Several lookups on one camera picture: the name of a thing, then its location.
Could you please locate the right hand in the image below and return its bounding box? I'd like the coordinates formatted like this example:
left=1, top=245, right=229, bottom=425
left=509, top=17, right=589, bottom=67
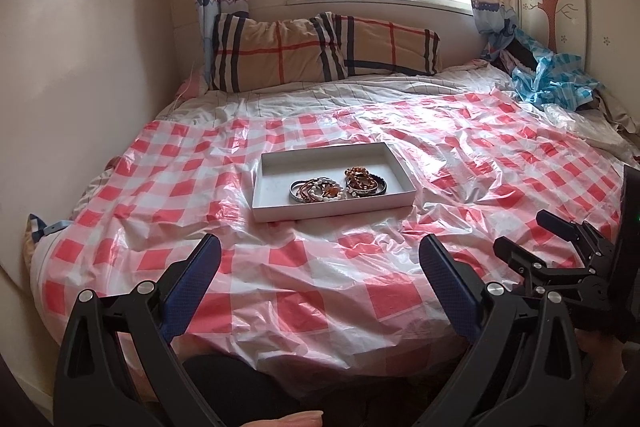
left=575, top=329, right=639, bottom=426

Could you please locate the black leather bracelet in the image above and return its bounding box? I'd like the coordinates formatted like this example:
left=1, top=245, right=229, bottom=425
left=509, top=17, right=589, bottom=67
left=349, top=173, right=388, bottom=198

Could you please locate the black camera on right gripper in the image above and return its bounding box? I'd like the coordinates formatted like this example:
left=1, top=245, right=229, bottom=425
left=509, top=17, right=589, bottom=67
left=608, top=166, right=639, bottom=343

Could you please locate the red white checkered plastic sheet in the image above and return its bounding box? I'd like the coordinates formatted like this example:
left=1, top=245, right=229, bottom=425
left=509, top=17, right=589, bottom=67
left=30, top=92, right=623, bottom=389

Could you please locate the blue patterned crumpled cloth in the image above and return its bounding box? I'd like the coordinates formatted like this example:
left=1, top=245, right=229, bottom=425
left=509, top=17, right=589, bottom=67
left=511, top=28, right=600, bottom=110

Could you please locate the white cardboard tray box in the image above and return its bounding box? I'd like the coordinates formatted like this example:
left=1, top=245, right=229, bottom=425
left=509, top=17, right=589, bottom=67
left=252, top=142, right=416, bottom=222

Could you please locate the plaid beige pillow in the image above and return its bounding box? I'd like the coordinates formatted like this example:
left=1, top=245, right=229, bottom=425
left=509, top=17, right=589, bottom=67
left=207, top=12, right=440, bottom=93

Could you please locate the white bead bracelet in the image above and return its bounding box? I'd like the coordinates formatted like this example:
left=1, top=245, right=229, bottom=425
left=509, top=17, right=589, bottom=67
left=309, top=176, right=352, bottom=203

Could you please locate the left hand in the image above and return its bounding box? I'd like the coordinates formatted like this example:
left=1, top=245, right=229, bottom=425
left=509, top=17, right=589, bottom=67
left=242, top=411, right=323, bottom=427

